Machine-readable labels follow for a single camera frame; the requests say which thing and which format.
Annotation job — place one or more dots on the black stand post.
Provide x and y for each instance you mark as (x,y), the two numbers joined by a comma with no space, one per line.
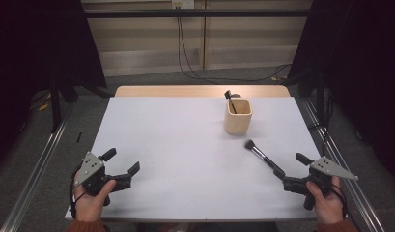
(55,106)
(320,100)

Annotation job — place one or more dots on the thin black makeup brush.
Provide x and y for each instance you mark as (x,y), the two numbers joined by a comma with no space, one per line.
(231,102)

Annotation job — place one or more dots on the metal floor rail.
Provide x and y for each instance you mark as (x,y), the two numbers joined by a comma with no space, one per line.
(362,199)
(34,180)

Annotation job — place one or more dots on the person's left hand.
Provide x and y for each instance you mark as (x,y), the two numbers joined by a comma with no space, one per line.
(89,206)

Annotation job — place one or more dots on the wooden table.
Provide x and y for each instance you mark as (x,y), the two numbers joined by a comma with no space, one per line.
(185,91)

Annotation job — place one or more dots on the black horizontal bar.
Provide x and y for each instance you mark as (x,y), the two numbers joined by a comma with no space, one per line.
(185,13)

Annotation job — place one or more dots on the thin yellow wall strip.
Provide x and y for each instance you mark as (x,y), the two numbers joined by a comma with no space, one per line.
(204,35)

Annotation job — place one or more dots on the large black makeup brush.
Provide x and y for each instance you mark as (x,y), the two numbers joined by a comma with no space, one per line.
(261,154)

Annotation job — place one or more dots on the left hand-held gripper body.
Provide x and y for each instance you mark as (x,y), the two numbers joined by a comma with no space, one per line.
(92,166)

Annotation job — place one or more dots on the person's right hand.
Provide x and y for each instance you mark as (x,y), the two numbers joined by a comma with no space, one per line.
(328,206)

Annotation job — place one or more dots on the black curtain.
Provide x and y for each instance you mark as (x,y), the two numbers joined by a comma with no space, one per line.
(362,64)
(31,48)

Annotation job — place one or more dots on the small black stick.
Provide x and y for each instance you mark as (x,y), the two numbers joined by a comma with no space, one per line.
(79,137)

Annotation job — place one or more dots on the beige square cup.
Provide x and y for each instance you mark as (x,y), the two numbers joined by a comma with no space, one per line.
(237,124)

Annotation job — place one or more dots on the white table mat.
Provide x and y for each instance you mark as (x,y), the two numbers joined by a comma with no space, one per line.
(191,187)

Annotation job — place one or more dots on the dark round table grommet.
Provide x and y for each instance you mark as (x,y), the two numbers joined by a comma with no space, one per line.
(237,95)

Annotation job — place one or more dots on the white wall outlet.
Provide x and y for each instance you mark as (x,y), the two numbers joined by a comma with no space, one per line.
(183,4)

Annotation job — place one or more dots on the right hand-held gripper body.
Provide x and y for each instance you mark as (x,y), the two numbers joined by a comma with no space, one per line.
(327,168)

